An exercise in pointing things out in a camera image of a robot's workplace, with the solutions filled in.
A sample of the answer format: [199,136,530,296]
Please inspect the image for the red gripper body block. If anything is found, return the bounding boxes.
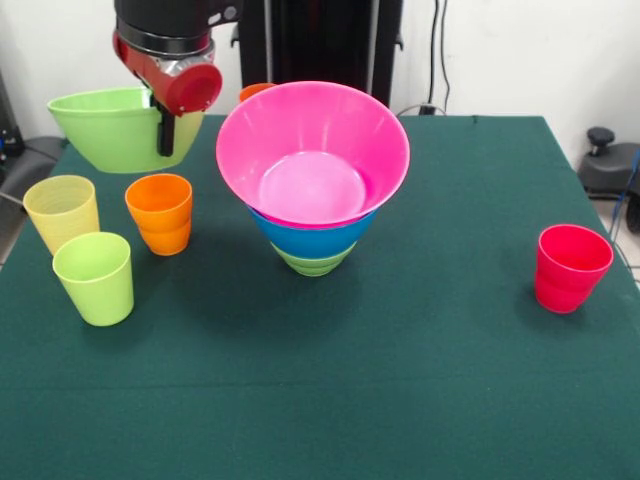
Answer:
[112,30,224,118]

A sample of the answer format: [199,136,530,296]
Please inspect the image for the large green plastic bowl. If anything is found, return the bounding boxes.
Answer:
[47,86,206,175]

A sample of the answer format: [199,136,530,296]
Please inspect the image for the large pink plastic bowl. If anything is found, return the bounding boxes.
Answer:
[215,80,411,231]

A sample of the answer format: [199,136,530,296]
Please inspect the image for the blue plastic bowl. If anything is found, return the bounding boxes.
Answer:
[247,204,379,260]

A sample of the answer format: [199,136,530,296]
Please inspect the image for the small green plastic bowl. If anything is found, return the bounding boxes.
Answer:
[269,240,358,278]

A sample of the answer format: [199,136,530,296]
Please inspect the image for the red-orange plastic cup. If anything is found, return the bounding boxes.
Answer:
[238,82,276,104]

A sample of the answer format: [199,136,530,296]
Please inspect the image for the orange plastic cup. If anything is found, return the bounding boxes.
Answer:
[124,173,194,257]

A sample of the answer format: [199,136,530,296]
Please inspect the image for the yellow plastic cup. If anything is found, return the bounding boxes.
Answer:
[22,174,100,256]

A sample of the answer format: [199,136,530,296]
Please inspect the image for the grey rounded base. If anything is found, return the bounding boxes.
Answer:
[0,134,64,201]

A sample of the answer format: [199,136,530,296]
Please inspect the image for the black equipment box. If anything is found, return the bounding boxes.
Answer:
[0,69,24,156]

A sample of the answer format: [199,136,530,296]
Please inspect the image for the light green plastic cup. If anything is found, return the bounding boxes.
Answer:
[52,231,135,328]

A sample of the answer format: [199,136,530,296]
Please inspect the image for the dark green tablecloth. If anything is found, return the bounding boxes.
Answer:
[0,113,640,480]

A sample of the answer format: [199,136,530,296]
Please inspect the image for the magenta plastic cup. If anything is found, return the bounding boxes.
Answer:
[534,224,615,315]

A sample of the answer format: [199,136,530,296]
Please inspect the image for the grey base with black knob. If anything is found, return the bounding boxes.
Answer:
[579,127,640,201]

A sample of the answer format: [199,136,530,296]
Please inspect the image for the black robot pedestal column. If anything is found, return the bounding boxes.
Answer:
[230,0,405,109]

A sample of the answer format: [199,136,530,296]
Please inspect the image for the grey wall socket plug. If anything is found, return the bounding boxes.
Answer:
[399,103,447,116]

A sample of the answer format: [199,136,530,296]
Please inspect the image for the black wall cable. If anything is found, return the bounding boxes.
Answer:
[431,0,451,114]

